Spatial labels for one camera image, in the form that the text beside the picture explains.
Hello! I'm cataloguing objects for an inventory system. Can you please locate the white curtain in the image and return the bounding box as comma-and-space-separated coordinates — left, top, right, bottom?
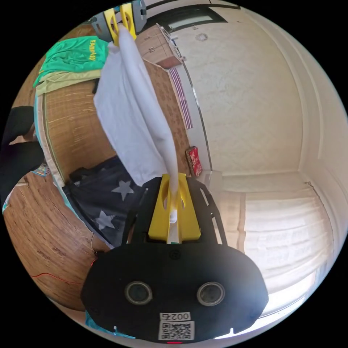
217, 174, 336, 289

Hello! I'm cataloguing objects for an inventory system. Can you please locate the red patterned cushion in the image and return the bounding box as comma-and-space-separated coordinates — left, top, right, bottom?
186, 146, 204, 178

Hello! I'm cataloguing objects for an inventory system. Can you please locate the wooden cupboard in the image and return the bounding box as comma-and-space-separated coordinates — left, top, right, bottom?
135, 24, 187, 70

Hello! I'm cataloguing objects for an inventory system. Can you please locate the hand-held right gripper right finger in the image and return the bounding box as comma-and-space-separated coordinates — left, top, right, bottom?
177, 173, 202, 242

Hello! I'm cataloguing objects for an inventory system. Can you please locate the white short sleeve shirt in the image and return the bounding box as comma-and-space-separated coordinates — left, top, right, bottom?
93, 26, 181, 224

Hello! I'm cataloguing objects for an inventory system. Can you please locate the dark blue star blanket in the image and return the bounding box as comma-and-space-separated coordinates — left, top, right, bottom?
62, 156, 153, 249

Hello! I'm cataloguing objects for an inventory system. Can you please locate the bed with woven mat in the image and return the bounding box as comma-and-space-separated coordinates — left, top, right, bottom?
34, 55, 213, 249

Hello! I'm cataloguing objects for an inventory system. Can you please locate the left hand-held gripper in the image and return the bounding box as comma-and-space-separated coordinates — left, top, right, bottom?
91, 0, 148, 46

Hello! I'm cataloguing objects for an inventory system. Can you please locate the purple striped cloth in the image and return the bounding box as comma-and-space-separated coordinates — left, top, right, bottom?
168, 67, 194, 130

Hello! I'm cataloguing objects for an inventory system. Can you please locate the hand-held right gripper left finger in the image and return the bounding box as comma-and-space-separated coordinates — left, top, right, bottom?
148, 175, 174, 243

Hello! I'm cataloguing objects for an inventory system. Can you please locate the pile of clothes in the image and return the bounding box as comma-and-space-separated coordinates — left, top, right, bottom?
32, 37, 110, 96

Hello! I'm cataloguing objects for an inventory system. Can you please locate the dark framed window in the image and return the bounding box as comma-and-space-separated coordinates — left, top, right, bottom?
152, 6, 228, 32

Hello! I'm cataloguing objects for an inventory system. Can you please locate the thin red cable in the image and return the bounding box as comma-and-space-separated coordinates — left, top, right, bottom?
29, 257, 98, 286

